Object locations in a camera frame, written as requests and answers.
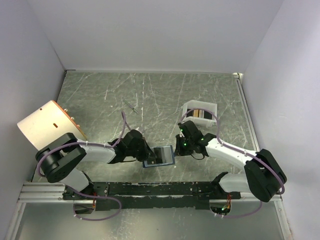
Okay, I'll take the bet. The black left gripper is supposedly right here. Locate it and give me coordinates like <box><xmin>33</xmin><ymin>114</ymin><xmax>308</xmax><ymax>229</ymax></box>
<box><xmin>126</xmin><ymin>137</ymin><xmax>158</xmax><ymax>162</ymax></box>

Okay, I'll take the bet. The blue leather card holder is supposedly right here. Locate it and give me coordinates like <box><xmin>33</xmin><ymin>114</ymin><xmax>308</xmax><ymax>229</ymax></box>
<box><xmin>142</xmin><ymin>145</ymin><xmax>175</xmax><ymax>168</ymax></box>

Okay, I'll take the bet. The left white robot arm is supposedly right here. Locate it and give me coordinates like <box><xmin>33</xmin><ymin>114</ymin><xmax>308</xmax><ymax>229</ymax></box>
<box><xmin>35</xmin><ymin>129</ymin><xmax>157</xmax><ymax>200</ymax></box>

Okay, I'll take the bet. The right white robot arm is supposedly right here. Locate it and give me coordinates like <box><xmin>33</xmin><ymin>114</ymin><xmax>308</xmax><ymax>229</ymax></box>
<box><xmin>174</xmin><ymin>120</ymin><xmax>288</xmax><ymax>203</ymax></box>

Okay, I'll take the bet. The stack of credit cards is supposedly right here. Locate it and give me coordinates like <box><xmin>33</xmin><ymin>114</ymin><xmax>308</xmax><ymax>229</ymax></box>
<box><xmin>186</xmin><ymin>109</ymin><xmax>213</xmax><ymax>120</ymax></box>

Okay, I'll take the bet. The white plastic bin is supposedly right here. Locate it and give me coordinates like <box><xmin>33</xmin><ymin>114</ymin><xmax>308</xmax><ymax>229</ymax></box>
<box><xmin>180</xmin><ymin>100</ymin><xmax>218</xmax><ymax>128</ymax></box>

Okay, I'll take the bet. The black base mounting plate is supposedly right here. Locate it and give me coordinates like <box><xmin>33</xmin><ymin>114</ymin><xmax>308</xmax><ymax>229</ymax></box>
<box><xmin>62</xmin><ymin>181</ymin><xmax>241</xmax><ymax>211</ymax></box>

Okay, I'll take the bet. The beige cylindrical lamp shade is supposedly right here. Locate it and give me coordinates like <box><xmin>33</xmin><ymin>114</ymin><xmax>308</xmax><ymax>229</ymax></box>
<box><xmin>17</xmin><ymin>100</ymin><xmax>87</xmax><ymax>150</ymax></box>

